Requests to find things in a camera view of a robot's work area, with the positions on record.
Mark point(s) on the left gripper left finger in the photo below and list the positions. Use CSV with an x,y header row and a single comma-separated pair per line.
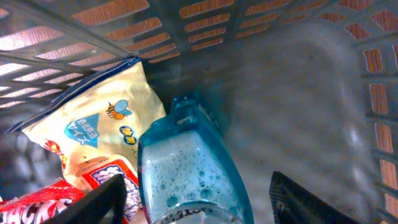
x,y
92,208

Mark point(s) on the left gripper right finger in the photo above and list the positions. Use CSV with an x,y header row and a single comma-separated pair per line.
x,y
291,203

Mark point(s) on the red candy bag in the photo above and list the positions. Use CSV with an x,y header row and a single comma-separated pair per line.
x,y
39,206

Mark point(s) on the yellow snack bag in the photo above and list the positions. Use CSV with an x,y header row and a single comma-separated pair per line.
x,y
95,126

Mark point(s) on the blue mouthwash bottle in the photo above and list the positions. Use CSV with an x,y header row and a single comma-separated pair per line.
x,y
186,173

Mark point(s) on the grey plastic basket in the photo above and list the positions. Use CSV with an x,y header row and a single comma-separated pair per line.
x,y
306,88

